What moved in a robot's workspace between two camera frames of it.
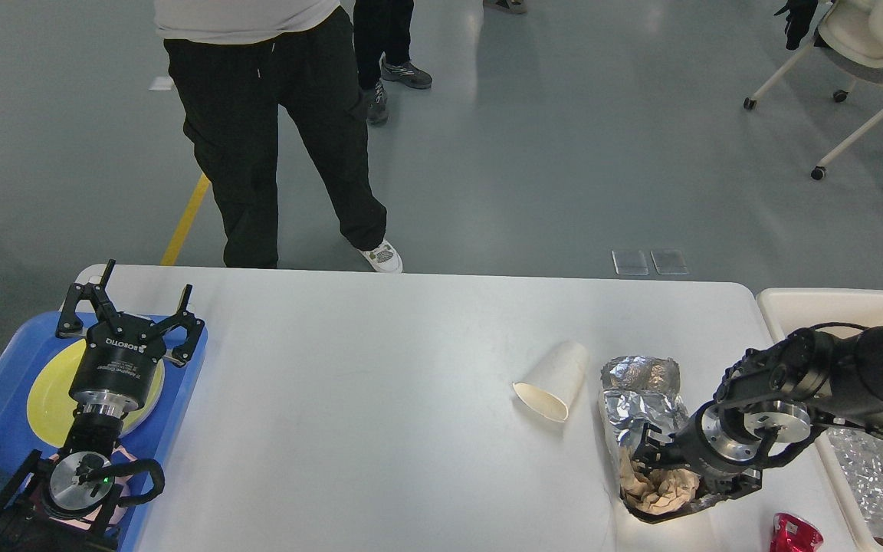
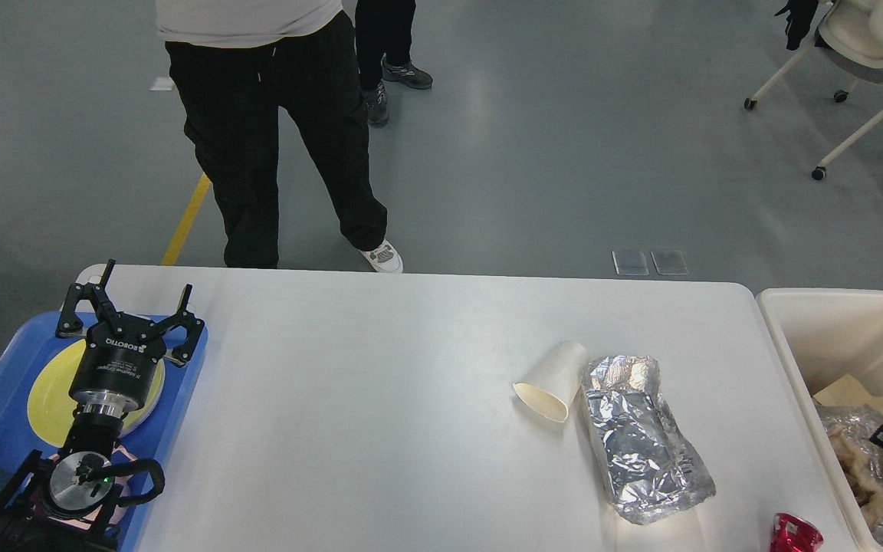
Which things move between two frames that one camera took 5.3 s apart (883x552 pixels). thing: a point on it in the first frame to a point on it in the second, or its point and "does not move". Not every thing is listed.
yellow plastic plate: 51,406 does not move
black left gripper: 116,371 does not move
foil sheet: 878,471 does not move
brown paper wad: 658,491 to 868,492
